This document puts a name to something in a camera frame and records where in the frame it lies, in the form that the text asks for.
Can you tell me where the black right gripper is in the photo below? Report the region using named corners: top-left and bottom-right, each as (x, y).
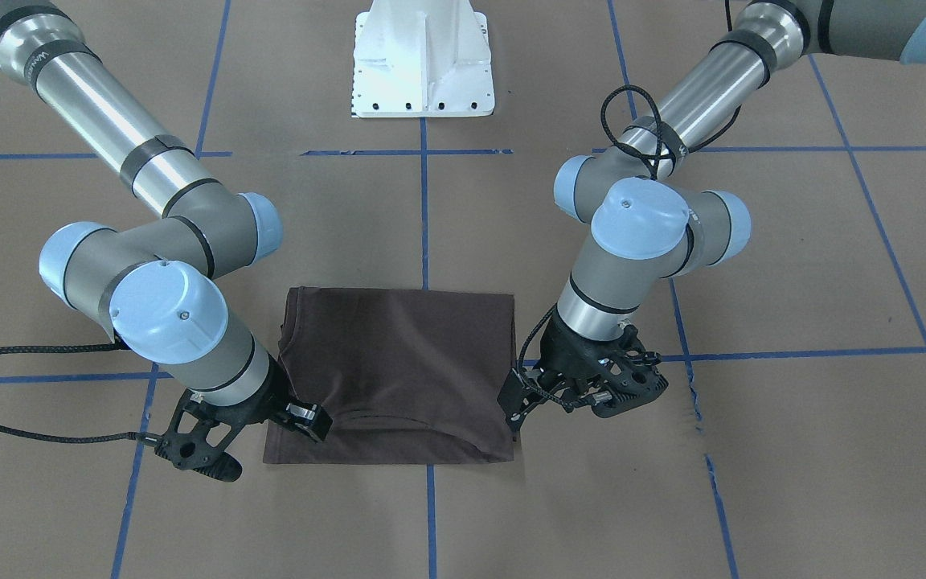
top-left (154, 358), bottom-right (332, 483)

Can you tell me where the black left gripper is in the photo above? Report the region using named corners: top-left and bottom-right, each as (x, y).
top-left (497, 310), bottom-right (669, 435)

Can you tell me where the dark brown t-shirt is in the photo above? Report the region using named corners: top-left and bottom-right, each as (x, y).
top-left (262, 286), bottom-right (515, 465)

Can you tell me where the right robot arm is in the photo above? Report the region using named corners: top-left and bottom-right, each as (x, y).
top-left (0, 1), bottom-right (332, 483)

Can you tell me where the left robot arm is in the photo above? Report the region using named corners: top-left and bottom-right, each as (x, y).
top-left (498, 1), bottom-right (926, 439)

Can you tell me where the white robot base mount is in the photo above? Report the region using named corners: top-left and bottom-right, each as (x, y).
top-left (350, 1), bottom-right (496, 118)

